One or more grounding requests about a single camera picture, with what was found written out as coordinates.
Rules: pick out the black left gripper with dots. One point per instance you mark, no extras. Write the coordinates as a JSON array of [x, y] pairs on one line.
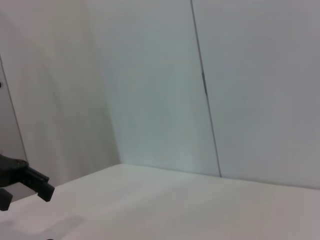
[[10, 172]]

